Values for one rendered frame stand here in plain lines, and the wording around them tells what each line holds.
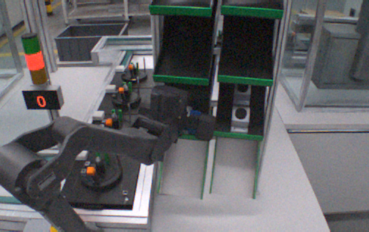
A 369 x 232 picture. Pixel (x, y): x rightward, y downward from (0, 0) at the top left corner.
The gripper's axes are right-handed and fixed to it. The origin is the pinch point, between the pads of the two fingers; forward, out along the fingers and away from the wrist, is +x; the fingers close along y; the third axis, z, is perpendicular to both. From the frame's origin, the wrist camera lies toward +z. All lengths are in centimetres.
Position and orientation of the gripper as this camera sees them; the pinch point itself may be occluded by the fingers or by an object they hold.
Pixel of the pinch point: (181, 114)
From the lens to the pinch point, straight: 76.3
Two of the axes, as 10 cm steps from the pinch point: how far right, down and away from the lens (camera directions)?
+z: 1.2, -9.3, -3.5
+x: 2.7, -3.0, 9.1
